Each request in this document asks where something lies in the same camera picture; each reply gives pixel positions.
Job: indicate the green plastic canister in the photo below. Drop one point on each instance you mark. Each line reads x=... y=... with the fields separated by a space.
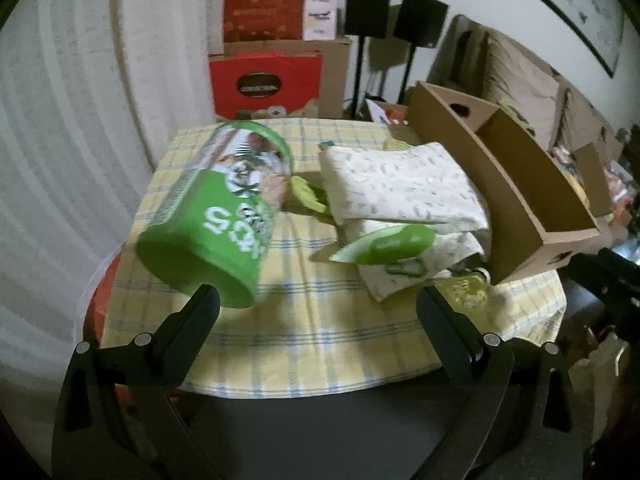
x=210 y=230

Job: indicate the black speaker on stand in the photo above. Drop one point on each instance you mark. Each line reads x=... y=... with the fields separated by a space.
x=420 y=17
x=367 y=5

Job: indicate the brown cardboard box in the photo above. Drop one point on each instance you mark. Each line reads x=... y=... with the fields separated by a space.
x=505 y=220

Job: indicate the white leaf-patterned cloth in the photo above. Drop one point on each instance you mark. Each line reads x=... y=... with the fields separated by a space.
x=400 y=185

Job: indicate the plain brown carton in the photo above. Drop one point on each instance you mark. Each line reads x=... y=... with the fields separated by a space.
x=337 y=75

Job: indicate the beige paper bag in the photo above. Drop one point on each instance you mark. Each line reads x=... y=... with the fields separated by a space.
x=600 y=385

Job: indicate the brown sofa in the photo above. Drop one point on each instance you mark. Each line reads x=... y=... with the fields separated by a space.
x=530 y=110

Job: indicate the green plastic clip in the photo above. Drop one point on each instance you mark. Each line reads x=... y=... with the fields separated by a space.
x=310 y=195

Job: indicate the red box with oval label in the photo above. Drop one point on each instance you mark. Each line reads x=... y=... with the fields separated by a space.
x=265 y=72

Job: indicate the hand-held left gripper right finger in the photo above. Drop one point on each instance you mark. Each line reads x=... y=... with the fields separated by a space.
x=442 y=325

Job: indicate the white and pink box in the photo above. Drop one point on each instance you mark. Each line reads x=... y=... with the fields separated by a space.
x=320 y=15

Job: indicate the brown sofa cushion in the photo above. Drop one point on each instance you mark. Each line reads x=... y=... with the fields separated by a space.
x=585 y=115
x=520 y=75

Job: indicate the white curtain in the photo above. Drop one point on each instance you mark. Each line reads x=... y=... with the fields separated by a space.
x=75 y=135

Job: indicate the yellow checked tablecloth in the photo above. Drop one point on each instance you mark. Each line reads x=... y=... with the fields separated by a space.
x=325 y=320

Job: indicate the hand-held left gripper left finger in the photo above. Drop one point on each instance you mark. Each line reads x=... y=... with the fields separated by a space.
x=192 y=325

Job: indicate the framed wall picture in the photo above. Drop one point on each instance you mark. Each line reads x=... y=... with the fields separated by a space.
x=575 y=5

